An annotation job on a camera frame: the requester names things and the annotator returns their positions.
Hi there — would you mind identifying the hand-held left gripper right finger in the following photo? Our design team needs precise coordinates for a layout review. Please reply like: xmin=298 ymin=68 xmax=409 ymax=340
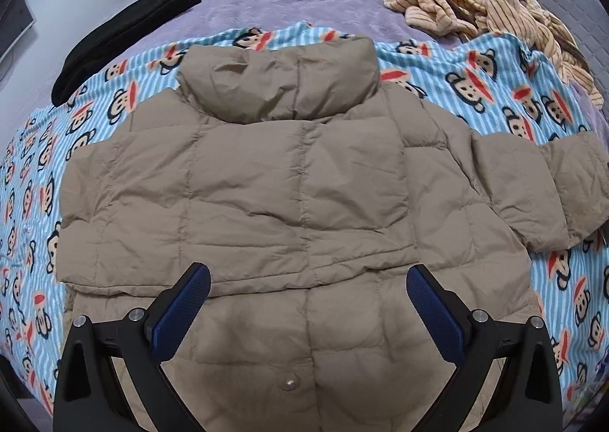
xmin=407 ymin=263 xmax=564 ymax=432

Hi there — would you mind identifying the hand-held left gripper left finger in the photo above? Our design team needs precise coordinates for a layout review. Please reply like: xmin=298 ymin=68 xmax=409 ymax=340
xmin=52 ymin=262 xmax=211 ymax=432

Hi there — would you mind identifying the tan puffer jacket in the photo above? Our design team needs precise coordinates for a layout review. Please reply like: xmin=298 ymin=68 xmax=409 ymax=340
xmin=54 ymin=35 xmax=609 ymax=432

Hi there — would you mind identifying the blue striped monkey print blanket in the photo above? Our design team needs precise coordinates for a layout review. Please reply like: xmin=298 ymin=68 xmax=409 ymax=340
xmin=0 ymin=20 xmax=609 ymax=418

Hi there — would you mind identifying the black cloth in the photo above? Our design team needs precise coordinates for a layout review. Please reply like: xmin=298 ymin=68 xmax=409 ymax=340
xmin=51 ymin=0 xmax=202 ymax=107

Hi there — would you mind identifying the dark flat screen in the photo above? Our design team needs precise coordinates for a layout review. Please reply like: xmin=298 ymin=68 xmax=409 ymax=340
xmin=0 ymin=0 xmax=36 ymax=57

